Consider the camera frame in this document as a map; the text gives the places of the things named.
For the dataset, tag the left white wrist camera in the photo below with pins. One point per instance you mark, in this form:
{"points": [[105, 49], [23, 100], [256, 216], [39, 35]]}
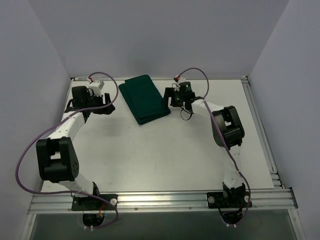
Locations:
{"points": [[96, 86]]}

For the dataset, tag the right aluminium frame rail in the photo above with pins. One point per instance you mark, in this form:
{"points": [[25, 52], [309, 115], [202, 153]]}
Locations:
{"points": [[262, 135]]}

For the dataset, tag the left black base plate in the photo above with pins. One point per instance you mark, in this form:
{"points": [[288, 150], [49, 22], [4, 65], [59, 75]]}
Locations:
{"points": [[92, 204]]}

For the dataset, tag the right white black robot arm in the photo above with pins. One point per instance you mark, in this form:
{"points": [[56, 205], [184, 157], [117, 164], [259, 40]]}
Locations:
{"points": [[227, 130]]}

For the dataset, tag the dark green surgical cloth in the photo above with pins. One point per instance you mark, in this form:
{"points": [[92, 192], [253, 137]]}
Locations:
{"points": [[143, 99]]}

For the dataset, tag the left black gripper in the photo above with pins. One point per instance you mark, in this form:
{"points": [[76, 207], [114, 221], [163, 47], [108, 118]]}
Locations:
{"points": [[88, 105]]}

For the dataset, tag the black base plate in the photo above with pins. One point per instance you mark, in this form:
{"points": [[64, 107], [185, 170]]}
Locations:
{"points": [[223, 200], [92, 204]]}

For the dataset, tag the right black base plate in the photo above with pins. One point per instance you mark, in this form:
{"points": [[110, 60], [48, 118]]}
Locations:
{"points": [[223, 200]]}

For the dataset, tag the aluminium frame rail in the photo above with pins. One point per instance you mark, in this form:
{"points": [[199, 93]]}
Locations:
{"points": [[165, 202], [262, 135], [161, 78]]}

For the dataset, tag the back aluminium frame rail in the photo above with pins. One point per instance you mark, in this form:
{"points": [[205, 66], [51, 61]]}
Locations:
{"points": [[161, 78]]}

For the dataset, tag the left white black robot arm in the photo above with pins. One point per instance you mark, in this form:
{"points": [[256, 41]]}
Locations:
{"points": [[57, 159]]}

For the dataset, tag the front aluminium frame rail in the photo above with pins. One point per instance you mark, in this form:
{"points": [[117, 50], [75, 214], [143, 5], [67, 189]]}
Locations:
{"points": [[165, 202]]}

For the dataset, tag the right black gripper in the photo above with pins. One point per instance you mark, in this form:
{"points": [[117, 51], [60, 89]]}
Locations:
{"points": [[172, 97]]}

